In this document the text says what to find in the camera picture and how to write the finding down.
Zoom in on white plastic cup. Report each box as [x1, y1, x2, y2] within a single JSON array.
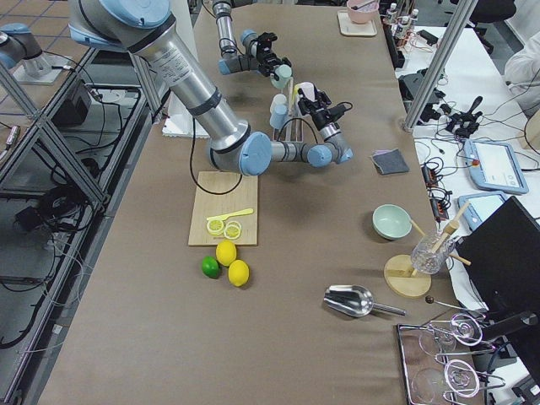
[[270, 94, 288, 113]]

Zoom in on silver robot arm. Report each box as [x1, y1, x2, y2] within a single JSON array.
[[69, 1, 354, 176], [212, 0, 293, 89]]

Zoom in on clear glass mug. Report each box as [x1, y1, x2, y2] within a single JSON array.
[[411, 229, 455, 275]]

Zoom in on metal ice scoop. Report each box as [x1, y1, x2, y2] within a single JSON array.
[[323, 284, 407, 317]]

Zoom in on black computer monitor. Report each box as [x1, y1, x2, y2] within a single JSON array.
[[456, 197, 539, 317]]

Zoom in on green lime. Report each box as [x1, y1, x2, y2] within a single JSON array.
[[201, 256, 221, 279]]

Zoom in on wooden mug tree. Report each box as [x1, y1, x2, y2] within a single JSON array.
[[384, 202, 471, 298]]

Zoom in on cream plastic tray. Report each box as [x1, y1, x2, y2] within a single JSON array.
[[337, 10, 377, 37]]

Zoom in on lemon slice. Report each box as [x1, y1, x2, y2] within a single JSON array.
[[223, 221, 242, 240], [206, 219, 225, 236]]

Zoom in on aluminium frame post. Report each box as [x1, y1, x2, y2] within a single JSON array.
[[402, 0, 478, 132]]

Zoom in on person in white jacket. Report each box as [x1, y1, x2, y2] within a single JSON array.
[[504, 33, 539, 117]]

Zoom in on pink bowl of ice cubes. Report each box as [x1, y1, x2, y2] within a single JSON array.
[[346, 0, 379, 24]]

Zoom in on light green bowl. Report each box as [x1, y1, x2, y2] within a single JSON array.
[[372, 204, 412, 240]]

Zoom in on yellow plastic knife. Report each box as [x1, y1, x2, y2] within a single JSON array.
[[206, 208, 254, 221]]

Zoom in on grey folded cloth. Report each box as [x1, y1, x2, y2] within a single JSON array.
[[370, 148, 409, 176]]

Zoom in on wooden cutting board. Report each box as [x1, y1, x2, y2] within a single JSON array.
[[188, 176, 258, 246]]

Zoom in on light blue plastic cup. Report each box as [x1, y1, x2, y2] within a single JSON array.
[[269, 104, 288, 130]]

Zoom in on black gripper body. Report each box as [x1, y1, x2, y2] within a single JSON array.
[[302, 101, 350, 129], [253, 32, 284, 76]]

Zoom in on whole yellow lemon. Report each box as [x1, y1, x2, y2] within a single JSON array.
[[228, 259, 250, 287], [215, 240, 237, 267]]

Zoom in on blue teach pendant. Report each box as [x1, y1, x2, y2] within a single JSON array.
[[463, 139, 529, 195], [457, 191, 509, 231]]

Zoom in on white wire cup rack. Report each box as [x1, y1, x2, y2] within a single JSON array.
[[272, 78, 304, 142]]

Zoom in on green plastic cup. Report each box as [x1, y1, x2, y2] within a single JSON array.
[[271, 66, 292, 90]]

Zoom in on wire wine glass rack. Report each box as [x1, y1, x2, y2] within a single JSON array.
[[397, 312, 505, 404]]

